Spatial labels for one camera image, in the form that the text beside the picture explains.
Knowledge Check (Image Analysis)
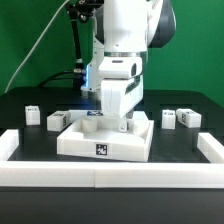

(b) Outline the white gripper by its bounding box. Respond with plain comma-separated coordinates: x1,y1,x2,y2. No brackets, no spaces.
99,57,143,132

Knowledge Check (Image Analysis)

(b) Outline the white square table top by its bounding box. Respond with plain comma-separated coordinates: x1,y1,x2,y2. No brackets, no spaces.
57,116,154,162

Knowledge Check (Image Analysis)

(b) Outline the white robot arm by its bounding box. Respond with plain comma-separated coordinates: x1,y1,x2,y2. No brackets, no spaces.
82,0,176,132

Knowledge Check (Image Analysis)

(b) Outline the white tag sheet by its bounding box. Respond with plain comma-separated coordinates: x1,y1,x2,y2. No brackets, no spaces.
69,110,147,122

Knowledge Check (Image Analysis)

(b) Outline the white U-shaped obstacle fence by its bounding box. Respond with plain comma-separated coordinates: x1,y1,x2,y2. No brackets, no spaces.
0,129,224,189

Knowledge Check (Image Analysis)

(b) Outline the black cable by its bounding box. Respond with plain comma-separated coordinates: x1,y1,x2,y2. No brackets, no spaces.
37,69,84,88

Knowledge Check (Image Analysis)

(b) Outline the black camera stand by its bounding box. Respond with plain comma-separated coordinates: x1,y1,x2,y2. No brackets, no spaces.
65,0,104,87

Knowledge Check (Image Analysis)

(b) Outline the grey cable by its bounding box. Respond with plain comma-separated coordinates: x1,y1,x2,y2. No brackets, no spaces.
3,0,72,95

